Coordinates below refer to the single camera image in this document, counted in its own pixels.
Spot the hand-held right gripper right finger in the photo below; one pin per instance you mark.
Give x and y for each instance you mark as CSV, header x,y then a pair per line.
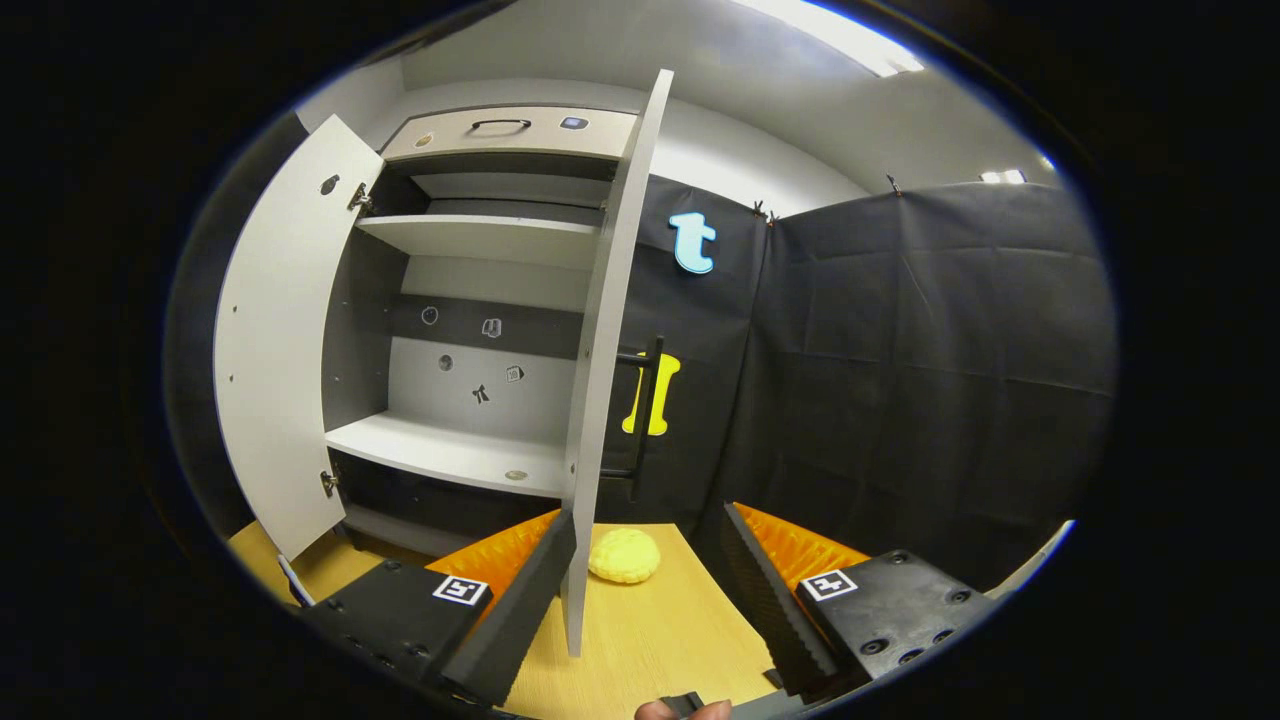
x,y
770,610

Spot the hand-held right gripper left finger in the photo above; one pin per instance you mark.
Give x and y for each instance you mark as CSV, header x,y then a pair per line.
x,y
515,620

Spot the grey wooden cabinet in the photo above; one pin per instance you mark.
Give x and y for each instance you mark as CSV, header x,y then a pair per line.
x,y
550,420

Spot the grey cabinet door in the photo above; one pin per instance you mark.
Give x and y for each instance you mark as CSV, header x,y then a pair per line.
x,y
290,330
600,350

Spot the wide grey cabinet shelf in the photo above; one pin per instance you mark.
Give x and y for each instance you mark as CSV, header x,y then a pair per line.
x,y
440,450

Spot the metal door hinge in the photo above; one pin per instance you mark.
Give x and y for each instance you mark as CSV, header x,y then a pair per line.
x,y
360,197
328,483

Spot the thick grey cabinet shelf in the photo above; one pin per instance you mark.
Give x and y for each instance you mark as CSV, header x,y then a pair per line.
x,y
500,240

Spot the yellow round sponge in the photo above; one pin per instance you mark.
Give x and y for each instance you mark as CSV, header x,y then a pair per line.
x,y
625,557

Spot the black backdrop cloth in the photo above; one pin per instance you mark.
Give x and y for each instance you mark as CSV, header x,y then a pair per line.
x,y
900,380

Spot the small ceiling light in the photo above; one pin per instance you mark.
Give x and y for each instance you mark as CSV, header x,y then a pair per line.
x,y
1003,176

